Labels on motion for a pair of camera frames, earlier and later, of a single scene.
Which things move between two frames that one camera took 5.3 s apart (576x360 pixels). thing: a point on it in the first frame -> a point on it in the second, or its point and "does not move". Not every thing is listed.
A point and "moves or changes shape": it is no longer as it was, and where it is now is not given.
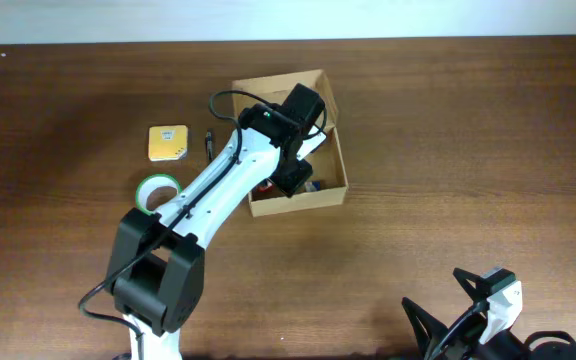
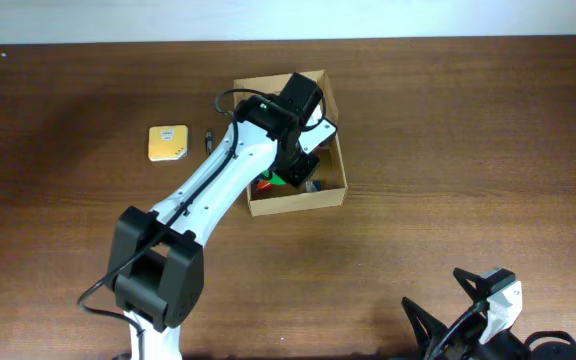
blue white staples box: x=312 y=186 does not move
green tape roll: x=150 y=182 moves or changes shape
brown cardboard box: x=327 y=186 does not move
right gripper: x=461 y=312 does not move
